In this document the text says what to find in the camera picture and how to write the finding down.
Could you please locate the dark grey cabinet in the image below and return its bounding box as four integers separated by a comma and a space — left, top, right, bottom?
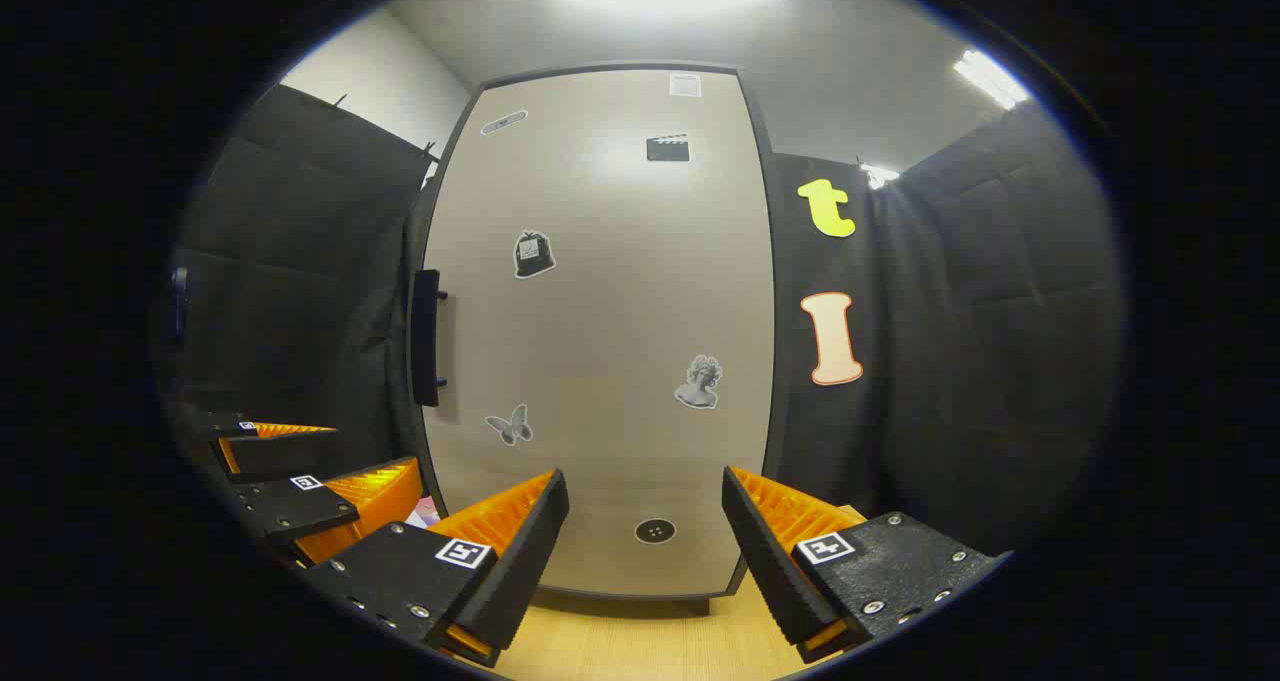
405, 59, 791, 617

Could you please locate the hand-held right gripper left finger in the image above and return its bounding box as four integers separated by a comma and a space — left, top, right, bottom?
298, 467, 572, 670

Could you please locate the long ceiling light strip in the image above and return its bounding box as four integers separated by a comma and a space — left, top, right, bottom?
952, 49, 1031, 112

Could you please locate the black backdrop cloth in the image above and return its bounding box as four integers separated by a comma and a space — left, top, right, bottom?
165, 83, 1126, 562

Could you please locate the black cabinet door handle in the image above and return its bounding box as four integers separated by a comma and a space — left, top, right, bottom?
412, 269, 448, 408

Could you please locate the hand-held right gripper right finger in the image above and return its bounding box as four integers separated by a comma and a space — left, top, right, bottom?
720, 465, 1013, 665

